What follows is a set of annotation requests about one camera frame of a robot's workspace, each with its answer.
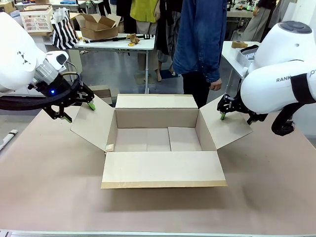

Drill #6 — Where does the person in beige clothes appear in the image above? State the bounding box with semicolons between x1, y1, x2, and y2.
243;0;275;42

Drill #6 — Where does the brown packing tape roll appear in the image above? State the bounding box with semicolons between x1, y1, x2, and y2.
231;40;248;49

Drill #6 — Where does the white foam board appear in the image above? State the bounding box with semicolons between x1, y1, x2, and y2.
281;0;316;25

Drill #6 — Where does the white plastic lattice basket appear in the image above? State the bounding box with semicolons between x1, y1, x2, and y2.
20;4;54;33

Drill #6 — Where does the mannequin with yellow vest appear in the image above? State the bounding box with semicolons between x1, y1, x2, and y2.
130;0;162;82

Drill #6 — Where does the long black pole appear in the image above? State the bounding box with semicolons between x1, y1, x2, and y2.
83;34;155;44

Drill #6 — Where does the small open cardboard box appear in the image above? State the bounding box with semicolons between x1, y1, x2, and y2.
75;13;121;40

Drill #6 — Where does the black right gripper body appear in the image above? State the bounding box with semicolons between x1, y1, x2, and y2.
228;95;254;117

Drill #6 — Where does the black left arm cable bundle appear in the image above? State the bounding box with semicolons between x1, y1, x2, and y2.
0;71;83;111

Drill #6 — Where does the large brown cardboard box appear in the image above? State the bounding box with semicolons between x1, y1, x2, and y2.
70;93;254;190

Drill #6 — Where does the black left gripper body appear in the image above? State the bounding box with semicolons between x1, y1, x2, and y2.
27;73;82;111

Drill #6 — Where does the person's left denim forearm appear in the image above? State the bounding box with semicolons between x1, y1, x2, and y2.
204;41;222;83

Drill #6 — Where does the white side table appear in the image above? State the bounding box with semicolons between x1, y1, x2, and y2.
221;40;262;99

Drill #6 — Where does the person's left hand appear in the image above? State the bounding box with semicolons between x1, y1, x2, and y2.
209;79;223;91

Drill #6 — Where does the person in denim jacket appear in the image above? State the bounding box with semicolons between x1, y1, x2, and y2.
172;0;228;109

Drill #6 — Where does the white cabinet with wooden top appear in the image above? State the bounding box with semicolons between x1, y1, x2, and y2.
24;31;54;54

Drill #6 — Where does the black white campus container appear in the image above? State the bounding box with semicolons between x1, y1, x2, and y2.
234;44;259;68

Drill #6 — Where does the cardboard box on shelf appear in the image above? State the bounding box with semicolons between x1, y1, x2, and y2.
0;0;15;14

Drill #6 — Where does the cardboard piece on floor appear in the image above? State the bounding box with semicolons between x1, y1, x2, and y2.
88;85;117;106

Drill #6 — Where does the white table with grey leg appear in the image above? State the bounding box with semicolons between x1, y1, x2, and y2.
74;31;156;94

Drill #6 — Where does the black white striped bag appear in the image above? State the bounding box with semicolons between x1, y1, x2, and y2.
51;7;80;50

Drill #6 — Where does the crumpled brown paper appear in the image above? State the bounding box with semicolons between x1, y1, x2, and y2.
125;33;140;45

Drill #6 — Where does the white bar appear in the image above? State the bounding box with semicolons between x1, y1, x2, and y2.
0;128;18;152

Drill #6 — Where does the black hanging garment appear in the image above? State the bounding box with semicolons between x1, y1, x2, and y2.
157;0;183;57

